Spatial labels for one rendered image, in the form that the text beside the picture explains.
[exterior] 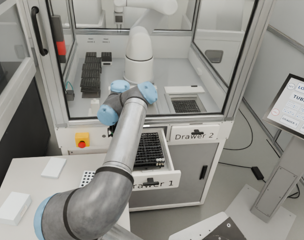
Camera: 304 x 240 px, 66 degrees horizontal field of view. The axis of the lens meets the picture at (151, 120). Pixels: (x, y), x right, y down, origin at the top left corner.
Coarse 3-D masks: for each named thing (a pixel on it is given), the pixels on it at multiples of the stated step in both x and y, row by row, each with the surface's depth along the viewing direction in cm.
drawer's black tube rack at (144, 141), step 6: (156, 132) 134; (144, 138) 130; (150, 138) 131; (156, 138) 130; (144, 144) 126; (150, 144) 126; (156, 144) 127; (138, 150) 122; (144, 150) 122; (150, 150) 123; (156, 150) 123; (138, 156) 120; (144, 156) 123; (150, 156) 123; (156, 156) 124; (162, 156) 120; (138, 162) 120; (138, 168) 118
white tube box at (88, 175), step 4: (84, 172) 121; (88, 172) 122; (92, 172) 122; (84, 176) 121; (88, 176) 121; (92, 176) 121; (84, 180) 118; (88, 180) 118; (80, 184) 116; (84, 184) 116
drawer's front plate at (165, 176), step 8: (136, 176) 106; (144, 176) 107; (152, 176) 107; (160, 176) 108; (168, 176) 109; (176, 176) 110; (136, 184) 109; (160, 184) 112; (168, 184) 113; (176, 184) 114
